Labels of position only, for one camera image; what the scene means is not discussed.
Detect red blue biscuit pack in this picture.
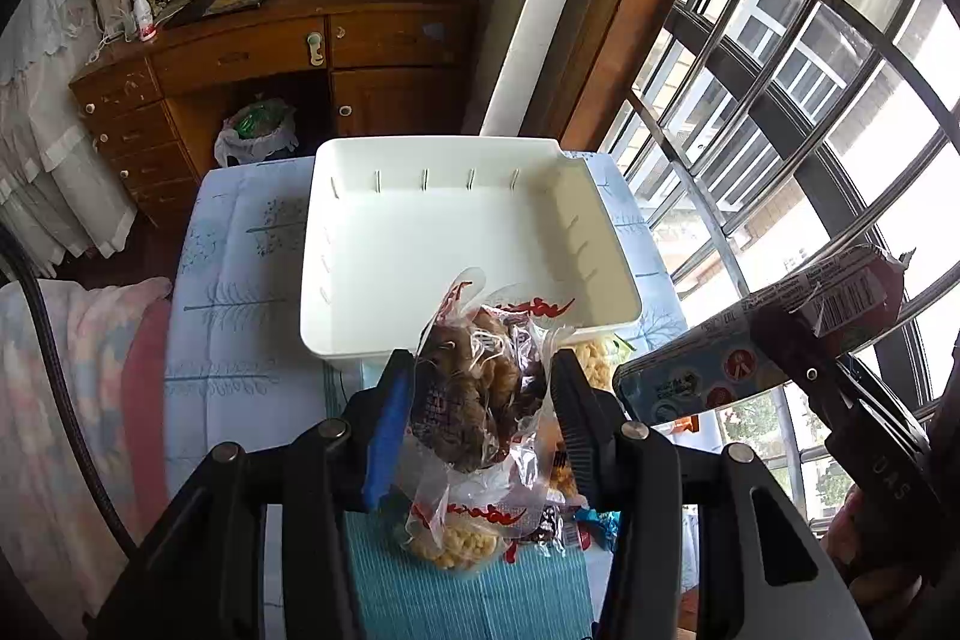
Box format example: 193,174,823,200
613,244,910,424

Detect nut snack clear bag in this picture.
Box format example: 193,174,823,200
395,268,578,562

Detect blue foil snack packet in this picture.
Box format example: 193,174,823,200
574,507,620,552

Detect small puffed rice cake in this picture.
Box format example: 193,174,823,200
407,521,503,573

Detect orange white snack bar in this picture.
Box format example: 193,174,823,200
670,414,700,434

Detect dark brownie clear wrapper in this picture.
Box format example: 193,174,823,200
523,503,581,555

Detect puffed rice cake pack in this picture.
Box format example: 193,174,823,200
571,338,617,392

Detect light blue tree tablecloth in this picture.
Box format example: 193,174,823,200
163,149,692,640

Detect white plastic bin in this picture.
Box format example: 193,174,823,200
299,136,641,364

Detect teal striped placemat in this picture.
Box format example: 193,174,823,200
345,494,594,638

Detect metal window bars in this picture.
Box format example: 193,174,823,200
598,0,960,522

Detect trash bin with bag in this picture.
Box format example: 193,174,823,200
213,99,299,167

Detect wooden desk with drawers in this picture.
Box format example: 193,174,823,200
70,0,477,229

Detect pastel blanket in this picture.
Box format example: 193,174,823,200
0,274,175,634

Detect white lace cover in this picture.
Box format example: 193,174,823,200
2,0,137,278

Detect small white bottle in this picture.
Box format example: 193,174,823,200
132,0,156,42

